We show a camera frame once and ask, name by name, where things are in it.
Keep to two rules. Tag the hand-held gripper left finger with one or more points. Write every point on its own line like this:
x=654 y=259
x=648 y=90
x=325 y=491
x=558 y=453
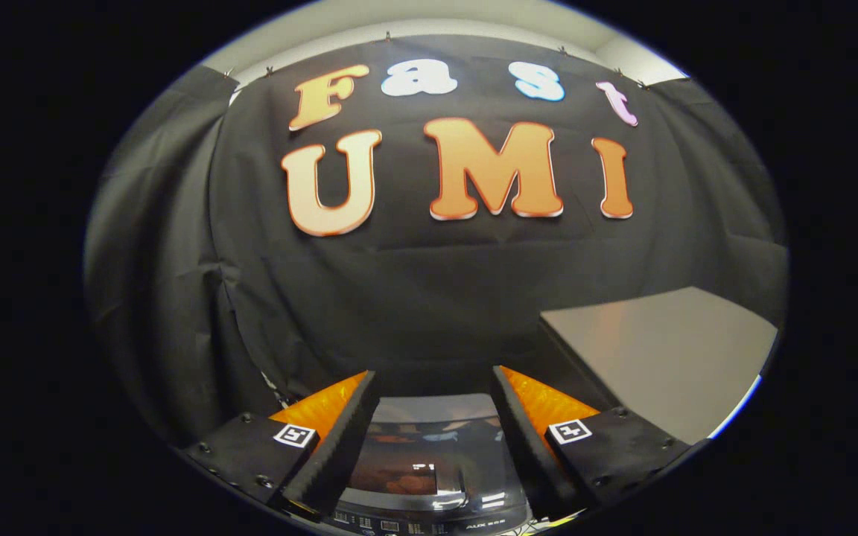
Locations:
x=336 y=447

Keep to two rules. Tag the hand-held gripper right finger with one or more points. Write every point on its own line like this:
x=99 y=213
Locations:
x=526 y=447

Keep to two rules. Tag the black backdrop cloth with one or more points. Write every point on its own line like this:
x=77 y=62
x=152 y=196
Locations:
x=414 y=298

